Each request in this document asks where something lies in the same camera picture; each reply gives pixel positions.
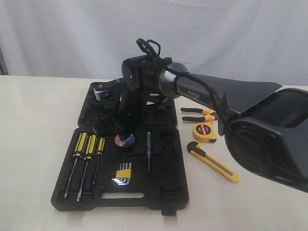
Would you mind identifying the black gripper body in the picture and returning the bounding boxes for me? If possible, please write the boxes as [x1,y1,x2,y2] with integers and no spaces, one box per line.
[96,115,133,137]

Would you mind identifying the black electrical tape roll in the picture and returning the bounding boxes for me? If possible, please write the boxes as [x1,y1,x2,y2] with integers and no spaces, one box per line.
[114,133,136,148]

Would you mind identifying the yellow utility knife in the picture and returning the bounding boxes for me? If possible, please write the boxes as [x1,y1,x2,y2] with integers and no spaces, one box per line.
[187,141,241,183]

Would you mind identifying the yellow tape measure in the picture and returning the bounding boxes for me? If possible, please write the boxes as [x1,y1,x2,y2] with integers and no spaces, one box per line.
[192,122,217,143]

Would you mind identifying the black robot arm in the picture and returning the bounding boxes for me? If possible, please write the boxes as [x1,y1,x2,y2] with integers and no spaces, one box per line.
[94,55,308,192]

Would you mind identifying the black plastic tool case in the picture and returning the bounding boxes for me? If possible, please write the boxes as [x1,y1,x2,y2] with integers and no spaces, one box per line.
[51,82,189,216]

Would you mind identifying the small yellow black screwdriver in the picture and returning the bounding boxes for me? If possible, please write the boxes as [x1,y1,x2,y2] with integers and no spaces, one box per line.
[92,138,105,185]

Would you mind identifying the middle yellow black screwdriver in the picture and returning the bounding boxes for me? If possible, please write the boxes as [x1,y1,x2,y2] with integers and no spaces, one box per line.
[77,134,97,202]

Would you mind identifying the hex key set yellow holder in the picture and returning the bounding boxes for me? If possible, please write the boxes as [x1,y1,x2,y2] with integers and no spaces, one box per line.
[112,162,132,186]

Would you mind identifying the large yellow black screwdriver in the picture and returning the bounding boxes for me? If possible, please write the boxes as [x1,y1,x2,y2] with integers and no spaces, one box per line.
[64,132,89,198]

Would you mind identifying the white backdrop curtain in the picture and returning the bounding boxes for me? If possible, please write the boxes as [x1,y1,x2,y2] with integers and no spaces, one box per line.
[0,0,308,85]

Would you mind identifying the clear handle tester screwdriver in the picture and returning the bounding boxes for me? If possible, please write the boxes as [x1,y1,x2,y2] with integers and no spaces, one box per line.
[145,131,152,177]

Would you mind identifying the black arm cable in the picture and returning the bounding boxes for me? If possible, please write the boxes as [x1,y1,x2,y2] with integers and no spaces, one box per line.
[136,38,231,135]

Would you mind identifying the orange black handled pliers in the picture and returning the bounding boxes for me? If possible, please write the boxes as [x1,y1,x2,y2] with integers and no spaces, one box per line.
[180,107,218,123]

